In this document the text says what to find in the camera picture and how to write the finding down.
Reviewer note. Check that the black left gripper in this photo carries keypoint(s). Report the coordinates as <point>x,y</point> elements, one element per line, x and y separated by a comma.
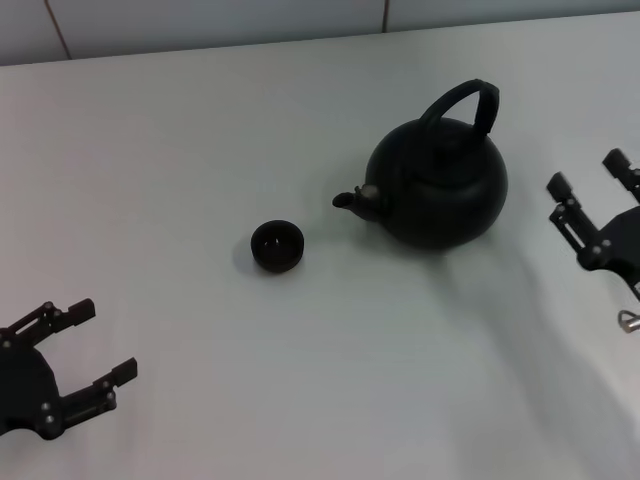
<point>25,390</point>

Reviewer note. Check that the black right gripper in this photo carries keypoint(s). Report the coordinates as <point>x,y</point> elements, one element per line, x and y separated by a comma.
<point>622,245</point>

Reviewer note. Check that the black round teapot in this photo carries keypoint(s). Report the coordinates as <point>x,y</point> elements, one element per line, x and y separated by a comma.
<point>440,200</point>

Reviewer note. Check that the small black teacup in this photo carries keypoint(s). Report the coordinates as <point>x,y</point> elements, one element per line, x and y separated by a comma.
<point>277,247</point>

